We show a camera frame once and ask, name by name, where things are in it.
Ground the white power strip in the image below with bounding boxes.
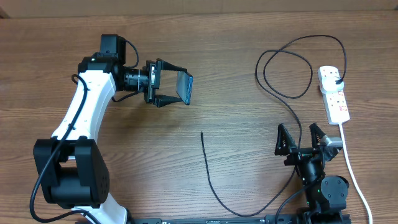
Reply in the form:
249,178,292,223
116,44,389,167
318,66,350,125

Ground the black charging cable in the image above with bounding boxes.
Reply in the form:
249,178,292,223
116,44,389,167
200,34,348,218

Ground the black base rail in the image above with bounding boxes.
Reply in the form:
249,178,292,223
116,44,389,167
127,215,352,224

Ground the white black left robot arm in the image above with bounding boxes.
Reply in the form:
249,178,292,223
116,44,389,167
29,52,193,223

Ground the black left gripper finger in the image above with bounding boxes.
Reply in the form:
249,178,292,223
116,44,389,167
157,58,187,72
154,95,182,108

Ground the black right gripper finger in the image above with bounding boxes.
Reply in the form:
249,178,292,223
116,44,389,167
309,123,325,148
274,124,297,156

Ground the white charger plug adapter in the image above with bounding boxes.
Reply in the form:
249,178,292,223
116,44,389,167
320,76,345,94

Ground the blue Galaxy smartphone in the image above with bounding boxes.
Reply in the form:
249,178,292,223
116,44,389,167
176,71,193,105

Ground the white power strip cord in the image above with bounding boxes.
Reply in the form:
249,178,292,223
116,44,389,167
338,123,374,224

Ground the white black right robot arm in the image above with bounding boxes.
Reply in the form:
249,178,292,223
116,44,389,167
266,123,351,223

